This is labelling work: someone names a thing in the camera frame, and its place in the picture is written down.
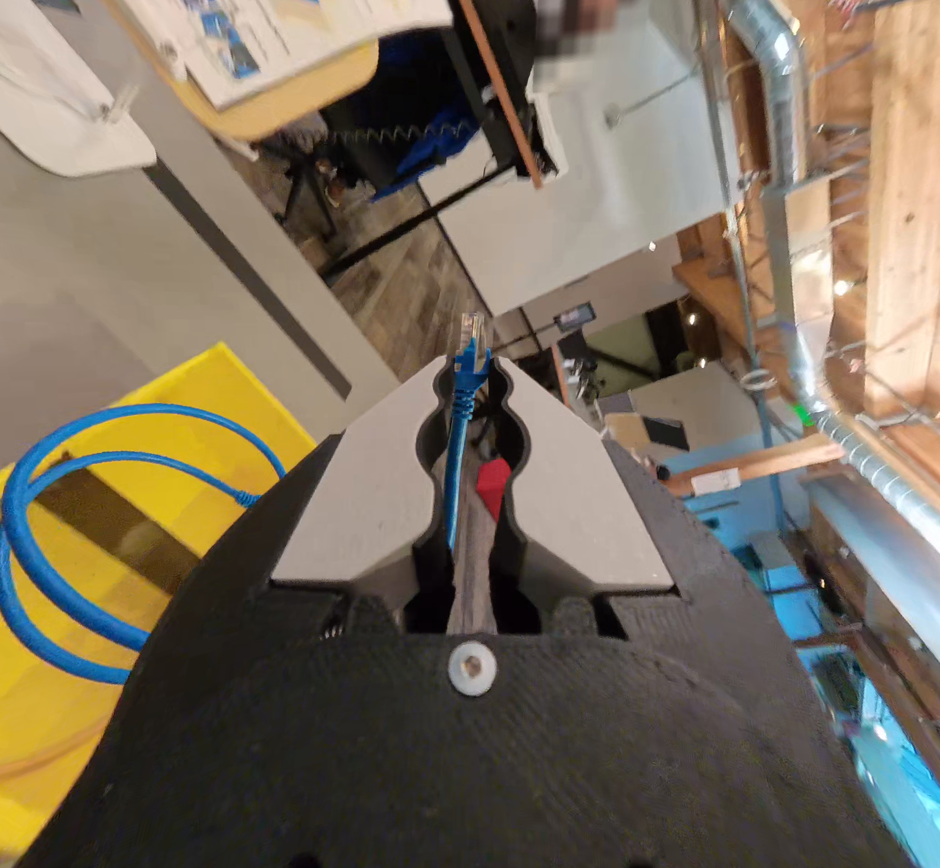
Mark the small black monitor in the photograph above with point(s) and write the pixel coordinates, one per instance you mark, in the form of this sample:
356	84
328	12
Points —
575	317

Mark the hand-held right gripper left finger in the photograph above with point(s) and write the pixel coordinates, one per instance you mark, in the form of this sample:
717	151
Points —
360	501

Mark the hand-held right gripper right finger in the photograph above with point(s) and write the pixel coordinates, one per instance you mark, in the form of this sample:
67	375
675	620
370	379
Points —
587	508

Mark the orange traffic cone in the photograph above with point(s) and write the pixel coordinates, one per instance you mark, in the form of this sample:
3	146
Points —
493	490

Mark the yellow plastic bin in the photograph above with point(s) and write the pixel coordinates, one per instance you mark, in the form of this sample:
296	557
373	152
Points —
220	405

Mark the printed instruction sheet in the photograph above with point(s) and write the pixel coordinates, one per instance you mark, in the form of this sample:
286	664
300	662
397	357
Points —
257	16

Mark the wooden table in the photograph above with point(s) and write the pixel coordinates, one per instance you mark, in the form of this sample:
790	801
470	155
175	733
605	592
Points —
499	89

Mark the silver ventilation duct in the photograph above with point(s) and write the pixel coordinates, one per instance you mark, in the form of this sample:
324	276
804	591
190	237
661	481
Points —
778	75

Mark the black office chair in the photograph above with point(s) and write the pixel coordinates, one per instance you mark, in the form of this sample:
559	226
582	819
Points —
308	148

